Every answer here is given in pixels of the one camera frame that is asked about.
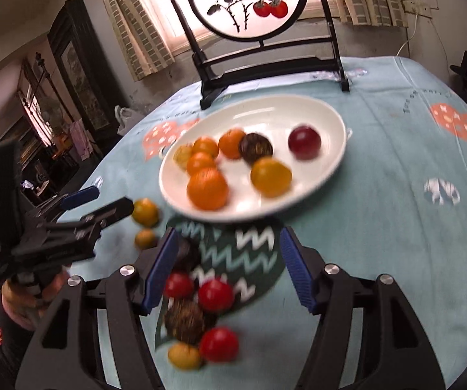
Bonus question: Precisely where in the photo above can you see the greenish yellow orange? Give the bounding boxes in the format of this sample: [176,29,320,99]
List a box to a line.
[131,198,160,228]

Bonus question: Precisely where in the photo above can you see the small yellow loquat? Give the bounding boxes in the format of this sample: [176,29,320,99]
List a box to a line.
[135,228,159,250]

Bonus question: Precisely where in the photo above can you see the large orange tangerine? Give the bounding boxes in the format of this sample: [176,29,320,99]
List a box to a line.
[187,167,229,211]

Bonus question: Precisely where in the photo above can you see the small orange tangerine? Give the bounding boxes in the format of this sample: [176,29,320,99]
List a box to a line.
[186,152,216,176]

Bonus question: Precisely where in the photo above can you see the red cherry tomato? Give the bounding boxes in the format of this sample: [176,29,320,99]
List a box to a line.
[164,272,195,299]
[198,279,235,313]
[199,328,240,363]

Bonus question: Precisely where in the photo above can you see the yellow orange fruit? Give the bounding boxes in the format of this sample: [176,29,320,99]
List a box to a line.
[250,157,292,198]

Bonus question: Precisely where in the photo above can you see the dark red plum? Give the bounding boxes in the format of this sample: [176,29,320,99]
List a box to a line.
[288,125,321,160]

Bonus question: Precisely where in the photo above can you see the yellow pear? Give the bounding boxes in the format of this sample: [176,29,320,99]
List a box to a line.
[173,144,193,171]

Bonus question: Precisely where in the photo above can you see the left hand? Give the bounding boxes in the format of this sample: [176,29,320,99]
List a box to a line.
[2,268,70,331]

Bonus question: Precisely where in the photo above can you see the white plastic bag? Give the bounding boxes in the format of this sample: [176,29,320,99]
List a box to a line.
[114,106,144,137]

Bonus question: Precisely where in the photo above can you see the dark wooden cabinet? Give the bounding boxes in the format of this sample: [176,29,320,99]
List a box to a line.
[47,0,126,154]

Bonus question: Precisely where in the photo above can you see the dried brown husk fruit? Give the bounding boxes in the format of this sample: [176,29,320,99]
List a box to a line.
[164,299,206,345]

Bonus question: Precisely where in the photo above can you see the light blue tablecloth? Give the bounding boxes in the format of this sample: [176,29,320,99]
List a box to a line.
[56,55,467,390]

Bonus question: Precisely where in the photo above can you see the white oval plate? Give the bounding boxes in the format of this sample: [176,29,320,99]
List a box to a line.
[159,95,347,224]

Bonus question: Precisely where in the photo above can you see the round painted table screen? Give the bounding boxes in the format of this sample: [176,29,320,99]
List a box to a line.
[170,0,350,110]

